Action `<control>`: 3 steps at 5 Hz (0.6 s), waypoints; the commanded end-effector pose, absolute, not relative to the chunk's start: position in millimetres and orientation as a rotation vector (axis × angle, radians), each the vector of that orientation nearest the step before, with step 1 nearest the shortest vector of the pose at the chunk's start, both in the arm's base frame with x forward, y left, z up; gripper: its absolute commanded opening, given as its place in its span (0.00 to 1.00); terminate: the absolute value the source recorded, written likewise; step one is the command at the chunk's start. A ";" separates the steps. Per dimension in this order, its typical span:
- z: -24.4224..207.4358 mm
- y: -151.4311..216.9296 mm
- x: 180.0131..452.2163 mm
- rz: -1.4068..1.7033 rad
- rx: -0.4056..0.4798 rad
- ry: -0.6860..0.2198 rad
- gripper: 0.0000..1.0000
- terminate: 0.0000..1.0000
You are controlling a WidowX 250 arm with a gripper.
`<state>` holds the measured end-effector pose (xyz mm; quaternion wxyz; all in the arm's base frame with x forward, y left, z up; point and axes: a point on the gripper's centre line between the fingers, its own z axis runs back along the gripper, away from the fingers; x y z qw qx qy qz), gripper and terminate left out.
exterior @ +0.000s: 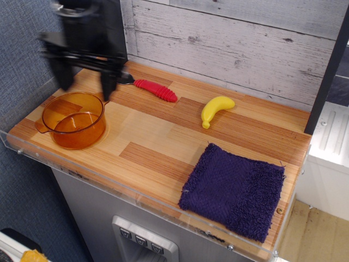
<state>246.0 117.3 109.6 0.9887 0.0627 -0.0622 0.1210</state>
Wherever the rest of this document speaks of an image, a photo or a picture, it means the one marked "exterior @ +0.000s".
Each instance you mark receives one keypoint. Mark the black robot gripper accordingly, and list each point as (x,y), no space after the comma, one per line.
(82,42)

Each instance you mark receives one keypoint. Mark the yellow toy banana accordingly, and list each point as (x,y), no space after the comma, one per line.
(213,106)

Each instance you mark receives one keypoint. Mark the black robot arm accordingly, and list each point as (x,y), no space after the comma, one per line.
(76,5)

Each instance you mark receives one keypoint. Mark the amber transparent plastic pot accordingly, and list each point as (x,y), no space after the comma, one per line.
(74,120)

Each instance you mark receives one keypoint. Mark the clear acrylic table guard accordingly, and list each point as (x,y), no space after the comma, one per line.
(151,146)

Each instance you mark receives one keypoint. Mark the silver cabinet with button panel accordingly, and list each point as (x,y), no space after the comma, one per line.
(116,230)

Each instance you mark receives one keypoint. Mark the purple folded towel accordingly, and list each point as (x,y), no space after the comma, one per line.
(240,193)

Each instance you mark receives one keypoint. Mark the white ribbed metal box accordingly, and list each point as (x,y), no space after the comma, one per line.
(330,138)

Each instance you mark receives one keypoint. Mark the red handled metal spoon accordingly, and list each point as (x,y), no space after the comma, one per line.
(159,90)

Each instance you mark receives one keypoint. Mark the black right frame post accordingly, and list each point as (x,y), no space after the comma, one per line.
(333,64)

